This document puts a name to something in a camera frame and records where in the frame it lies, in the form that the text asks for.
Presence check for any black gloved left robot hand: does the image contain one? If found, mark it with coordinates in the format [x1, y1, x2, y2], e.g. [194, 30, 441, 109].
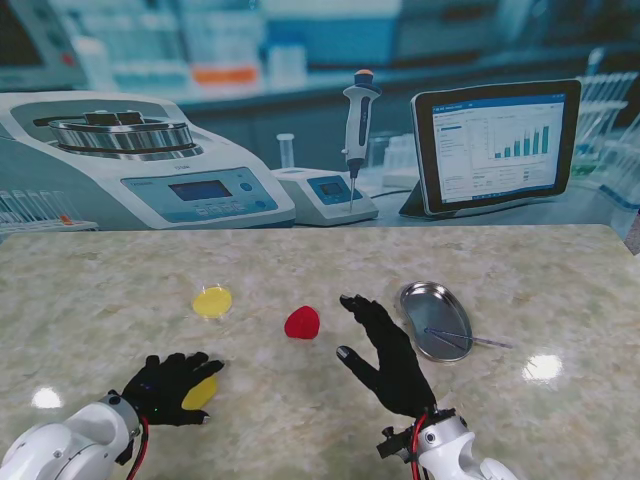
[121, 351, 225, 428]

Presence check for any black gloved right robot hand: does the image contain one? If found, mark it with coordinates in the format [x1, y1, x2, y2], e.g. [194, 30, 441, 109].
[336, 293, 437, 419]

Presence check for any clear culture dish yellow lid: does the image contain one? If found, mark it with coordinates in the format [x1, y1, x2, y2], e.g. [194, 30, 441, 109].
[181, 376, 219, 412]

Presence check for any red round filter paper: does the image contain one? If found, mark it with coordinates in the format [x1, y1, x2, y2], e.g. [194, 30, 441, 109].
[283, 305, 322, 342]

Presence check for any clear culture dish yellow base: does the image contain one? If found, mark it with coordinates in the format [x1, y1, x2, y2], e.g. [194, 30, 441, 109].
[192, 283, 234, 320]

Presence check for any steel kidney tray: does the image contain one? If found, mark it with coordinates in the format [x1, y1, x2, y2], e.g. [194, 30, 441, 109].
[399, 280, 474, 364]

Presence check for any printed laboratory backdrop poster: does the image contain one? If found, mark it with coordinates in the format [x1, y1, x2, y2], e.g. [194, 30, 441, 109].
[0, 0, 640, 234]

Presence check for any red left wrist cable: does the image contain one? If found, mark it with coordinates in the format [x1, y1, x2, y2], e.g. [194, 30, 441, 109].
[125, 413, 151, 480]

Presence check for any red wrist cable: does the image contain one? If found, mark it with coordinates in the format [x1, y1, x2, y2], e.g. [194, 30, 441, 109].
[408, 410, 431, 480]
[125, 413, 151, 480]

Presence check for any red right wrist cable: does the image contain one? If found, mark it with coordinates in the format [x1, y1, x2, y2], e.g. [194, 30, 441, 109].
[408, 410, 431, 480]

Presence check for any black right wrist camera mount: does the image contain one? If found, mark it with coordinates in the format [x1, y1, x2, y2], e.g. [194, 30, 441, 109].
[376, 424, 419, 459]

